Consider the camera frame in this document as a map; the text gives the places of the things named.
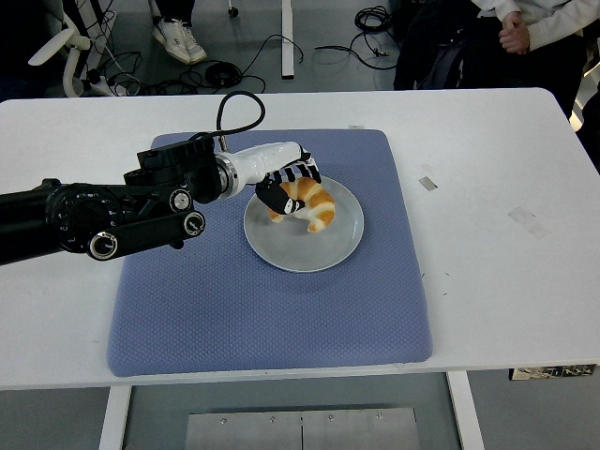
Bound pale grey round plate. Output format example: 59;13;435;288
243;175;367;274

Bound clear tape piece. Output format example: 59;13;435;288
508;206;549;240

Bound black white label sticker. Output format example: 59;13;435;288
509;365;597;382

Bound white grey office chair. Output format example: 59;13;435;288
27;0;118;98

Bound white background desk leg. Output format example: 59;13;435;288
279;0;295;80

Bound person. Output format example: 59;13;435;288
392;0;600;123

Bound black floor cable coil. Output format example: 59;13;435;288
313;4;399;71

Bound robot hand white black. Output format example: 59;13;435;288
232;140;324;218

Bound person's right hand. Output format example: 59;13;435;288
500;8;525;35

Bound blue quilted mat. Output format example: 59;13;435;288
107;128;434;379

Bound grey metal plate with screws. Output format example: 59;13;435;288
184;407;422;450

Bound croissant bread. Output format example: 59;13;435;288
266;176;337;233

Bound white table leg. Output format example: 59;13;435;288
97;384;133;450
445;370;487;450

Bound person's foot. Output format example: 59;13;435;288
150;17;208;65

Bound person's left hand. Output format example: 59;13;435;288
498;22;532;55

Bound person's leg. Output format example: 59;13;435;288
148;0;196;27

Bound black floor cable bundle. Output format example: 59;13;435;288
93;35;306;97

